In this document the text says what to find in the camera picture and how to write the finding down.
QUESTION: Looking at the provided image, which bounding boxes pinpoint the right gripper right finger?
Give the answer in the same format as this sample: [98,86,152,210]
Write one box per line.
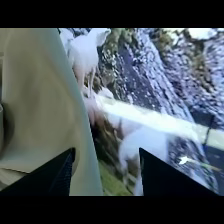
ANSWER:
[138,147,222,197]

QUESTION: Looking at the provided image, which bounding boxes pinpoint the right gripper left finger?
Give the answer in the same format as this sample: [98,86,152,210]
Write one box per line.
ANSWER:
[0,147,77,197]

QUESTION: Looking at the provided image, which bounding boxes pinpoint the beige pants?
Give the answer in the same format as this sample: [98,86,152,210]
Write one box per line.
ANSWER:
[0,27,105,197]

